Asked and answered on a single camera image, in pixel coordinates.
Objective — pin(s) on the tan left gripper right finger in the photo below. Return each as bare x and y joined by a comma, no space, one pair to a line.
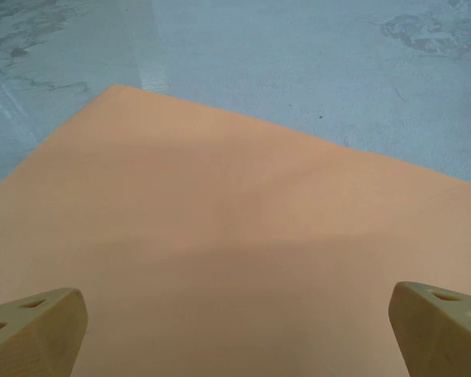
443,337

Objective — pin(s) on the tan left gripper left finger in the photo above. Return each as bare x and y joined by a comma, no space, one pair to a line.
35,337

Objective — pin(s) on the orange cloth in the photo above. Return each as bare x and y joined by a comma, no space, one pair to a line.
227,220

